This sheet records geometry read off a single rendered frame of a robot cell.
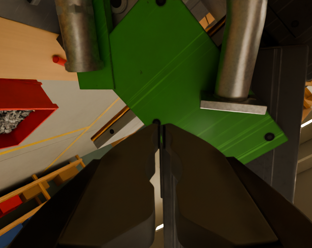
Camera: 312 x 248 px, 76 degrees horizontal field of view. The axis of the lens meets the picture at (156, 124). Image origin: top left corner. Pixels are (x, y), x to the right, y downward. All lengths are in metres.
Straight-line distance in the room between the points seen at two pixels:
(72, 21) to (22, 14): 0.22
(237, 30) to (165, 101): 0.10
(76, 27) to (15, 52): 0.28
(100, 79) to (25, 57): 0.28
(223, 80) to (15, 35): 0.36
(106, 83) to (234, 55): 0.14
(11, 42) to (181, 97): 0.33
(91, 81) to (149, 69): 0.07
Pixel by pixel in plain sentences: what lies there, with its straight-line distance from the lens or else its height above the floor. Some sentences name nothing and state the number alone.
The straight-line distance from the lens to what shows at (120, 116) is 0.39.
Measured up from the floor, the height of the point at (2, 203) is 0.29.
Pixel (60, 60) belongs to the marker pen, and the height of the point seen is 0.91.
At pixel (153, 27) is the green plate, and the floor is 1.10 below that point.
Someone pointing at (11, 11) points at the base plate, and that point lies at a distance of 0.41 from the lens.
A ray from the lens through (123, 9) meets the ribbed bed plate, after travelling 0.24.
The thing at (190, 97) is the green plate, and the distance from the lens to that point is 0.22.
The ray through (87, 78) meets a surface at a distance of 0.25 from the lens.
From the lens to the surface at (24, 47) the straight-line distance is 0.47.
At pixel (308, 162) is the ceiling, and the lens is 7.74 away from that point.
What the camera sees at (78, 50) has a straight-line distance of 0.21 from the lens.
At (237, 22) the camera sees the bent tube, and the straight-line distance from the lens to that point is 0.18.
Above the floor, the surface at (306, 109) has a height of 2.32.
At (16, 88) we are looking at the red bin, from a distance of 0.66.
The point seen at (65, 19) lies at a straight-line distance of 0.21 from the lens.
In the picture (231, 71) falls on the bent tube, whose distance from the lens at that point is 0.18.
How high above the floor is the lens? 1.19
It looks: 4 degrees down
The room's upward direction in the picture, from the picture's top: 144 degrees clockwise
